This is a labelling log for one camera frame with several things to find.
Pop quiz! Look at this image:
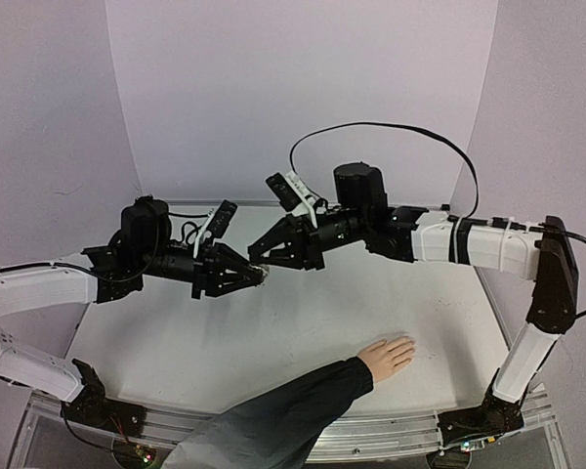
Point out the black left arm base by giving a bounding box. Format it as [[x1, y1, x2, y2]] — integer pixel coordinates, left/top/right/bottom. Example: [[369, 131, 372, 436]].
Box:
[[62, 359, 147, 438]]

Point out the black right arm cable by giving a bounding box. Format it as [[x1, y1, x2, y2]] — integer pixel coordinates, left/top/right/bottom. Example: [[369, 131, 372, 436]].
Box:
[[289, 124, 586, 319]]

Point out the mannequin hand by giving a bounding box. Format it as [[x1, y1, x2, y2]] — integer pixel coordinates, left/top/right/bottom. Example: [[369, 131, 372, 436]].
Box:
[[357, 336, 416, 383]]

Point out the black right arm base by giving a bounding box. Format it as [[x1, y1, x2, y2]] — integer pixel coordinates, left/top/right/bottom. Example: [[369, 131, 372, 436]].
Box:
[[437, 391, 523, 448]]

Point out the dark sleeved forearm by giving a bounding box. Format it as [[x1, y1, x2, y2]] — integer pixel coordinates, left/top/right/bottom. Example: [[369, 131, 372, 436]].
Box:
[[162, 358, 373, 468]]

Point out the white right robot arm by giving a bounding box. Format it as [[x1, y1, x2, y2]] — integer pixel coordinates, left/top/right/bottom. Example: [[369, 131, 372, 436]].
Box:
[[248, 162, 579, 404]]

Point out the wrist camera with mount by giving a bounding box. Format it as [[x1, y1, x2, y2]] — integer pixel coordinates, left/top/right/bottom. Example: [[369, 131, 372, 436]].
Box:
[[193, 200, 238, 259], [266, 170, 327, 229]]

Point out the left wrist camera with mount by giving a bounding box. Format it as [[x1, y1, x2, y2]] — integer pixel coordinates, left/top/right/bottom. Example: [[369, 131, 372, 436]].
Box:
[[193, 200, 238, 259]]

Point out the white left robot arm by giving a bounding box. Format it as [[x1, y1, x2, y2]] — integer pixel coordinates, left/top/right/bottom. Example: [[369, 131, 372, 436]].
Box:
[[0, 195, 268, 427]]

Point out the aluminium table frame rail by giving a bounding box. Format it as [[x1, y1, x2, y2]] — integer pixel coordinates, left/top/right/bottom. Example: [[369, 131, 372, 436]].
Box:
[[9, 389, 569, 468]]

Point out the glitter nail polish bottle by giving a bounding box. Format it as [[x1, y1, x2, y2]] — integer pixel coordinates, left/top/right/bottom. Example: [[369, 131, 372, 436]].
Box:
[[255, 265, 271, 285]]

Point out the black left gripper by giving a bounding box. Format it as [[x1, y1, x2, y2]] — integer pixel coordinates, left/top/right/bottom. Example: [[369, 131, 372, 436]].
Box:
[[138, 240, 261, 299]]

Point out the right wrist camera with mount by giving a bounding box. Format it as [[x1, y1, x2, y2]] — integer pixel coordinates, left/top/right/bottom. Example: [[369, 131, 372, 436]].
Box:
[[266, 170, 327, 229]]

